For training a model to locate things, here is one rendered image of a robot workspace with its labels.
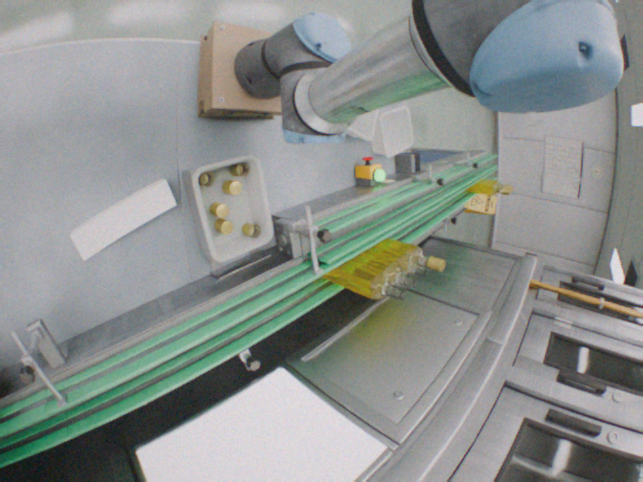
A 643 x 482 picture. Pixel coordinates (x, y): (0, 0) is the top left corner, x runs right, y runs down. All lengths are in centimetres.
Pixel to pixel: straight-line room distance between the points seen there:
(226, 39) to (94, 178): 42
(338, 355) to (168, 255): 48
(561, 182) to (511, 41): 627
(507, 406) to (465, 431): 13
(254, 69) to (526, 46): 54
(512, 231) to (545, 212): 94
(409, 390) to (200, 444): 44
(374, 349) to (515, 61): 64
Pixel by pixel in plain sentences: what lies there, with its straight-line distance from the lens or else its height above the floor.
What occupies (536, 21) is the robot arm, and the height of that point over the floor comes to 142.
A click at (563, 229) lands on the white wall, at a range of 668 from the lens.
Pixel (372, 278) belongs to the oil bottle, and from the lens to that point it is 67.
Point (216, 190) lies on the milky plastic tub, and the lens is 71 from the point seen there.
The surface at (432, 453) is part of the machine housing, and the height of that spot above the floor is 138.
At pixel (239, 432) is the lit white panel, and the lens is 60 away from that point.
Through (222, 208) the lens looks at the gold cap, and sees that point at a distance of 67.
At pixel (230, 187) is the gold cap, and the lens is 67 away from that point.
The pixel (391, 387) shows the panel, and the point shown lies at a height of 122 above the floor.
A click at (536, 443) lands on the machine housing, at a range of 67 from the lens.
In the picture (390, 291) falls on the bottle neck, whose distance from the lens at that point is 66.
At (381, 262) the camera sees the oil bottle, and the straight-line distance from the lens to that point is 73.
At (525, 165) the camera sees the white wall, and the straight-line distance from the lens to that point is 644.
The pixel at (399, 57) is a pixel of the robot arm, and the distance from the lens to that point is 27.
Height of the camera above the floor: 143
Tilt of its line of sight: 45 degrees down
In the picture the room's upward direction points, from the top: 107 degrees clockwise
